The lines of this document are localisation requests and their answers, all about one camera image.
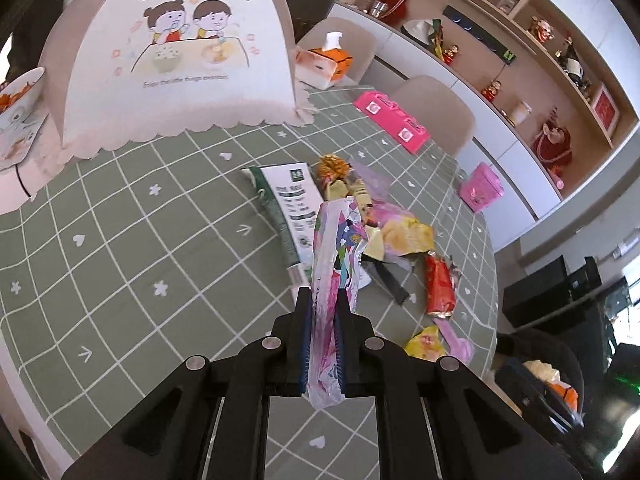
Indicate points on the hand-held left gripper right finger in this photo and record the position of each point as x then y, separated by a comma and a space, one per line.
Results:
341, 350

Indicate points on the small red doll figurine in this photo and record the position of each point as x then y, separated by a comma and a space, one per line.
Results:
451, 54
491, 91

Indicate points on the pink toy stove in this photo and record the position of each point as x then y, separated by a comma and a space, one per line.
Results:
390, 120

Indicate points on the white wooden shelf cabinet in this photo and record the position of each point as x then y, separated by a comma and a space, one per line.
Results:
500, 125

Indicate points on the green white carton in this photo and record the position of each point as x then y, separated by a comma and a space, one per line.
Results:
290, 195

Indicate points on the white patterned bowl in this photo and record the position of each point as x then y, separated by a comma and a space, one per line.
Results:
20, 110

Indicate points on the black trash bin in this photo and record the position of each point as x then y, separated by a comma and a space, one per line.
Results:
530, 395

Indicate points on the green checked tablecloth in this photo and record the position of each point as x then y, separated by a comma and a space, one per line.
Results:
150, 235

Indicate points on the white pink colourful snack wrapper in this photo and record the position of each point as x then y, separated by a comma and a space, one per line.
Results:
326, 260

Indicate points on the pale purple wrapper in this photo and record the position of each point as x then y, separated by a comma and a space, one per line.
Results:
372, 180

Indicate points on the beige printed food cover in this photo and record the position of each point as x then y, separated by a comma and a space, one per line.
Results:
175, 110

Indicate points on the gold foil wrapper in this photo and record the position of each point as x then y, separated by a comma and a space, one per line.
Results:
334, 172

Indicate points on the red picture frame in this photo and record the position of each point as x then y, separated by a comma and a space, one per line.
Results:
605, 107

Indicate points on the black boxes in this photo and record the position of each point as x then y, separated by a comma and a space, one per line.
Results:
545, 295

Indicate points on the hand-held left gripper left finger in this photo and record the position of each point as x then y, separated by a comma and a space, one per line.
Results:
303, 345

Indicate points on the yellow pink snack wrapper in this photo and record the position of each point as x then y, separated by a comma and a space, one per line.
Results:
400, 232

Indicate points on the red white figurine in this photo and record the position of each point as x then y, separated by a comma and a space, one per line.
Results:
541, 30

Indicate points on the pink toy suitcase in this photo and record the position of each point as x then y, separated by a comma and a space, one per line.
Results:
480, 190

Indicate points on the black wrapper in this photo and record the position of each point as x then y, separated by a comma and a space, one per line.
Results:
387, 280

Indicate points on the orange tissue box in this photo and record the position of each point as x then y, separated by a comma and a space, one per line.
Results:
320, 62

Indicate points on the small yellow wrapper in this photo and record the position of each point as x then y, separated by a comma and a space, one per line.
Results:
424, 344

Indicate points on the red snack wrapper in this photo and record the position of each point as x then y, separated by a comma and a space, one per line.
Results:
440, 287

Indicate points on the large red figurine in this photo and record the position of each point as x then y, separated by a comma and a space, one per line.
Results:
552, 145

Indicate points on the white cup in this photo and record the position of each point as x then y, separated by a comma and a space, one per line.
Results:
520, 114

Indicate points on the dark wine bottle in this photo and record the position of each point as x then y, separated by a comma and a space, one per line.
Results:
572, 62

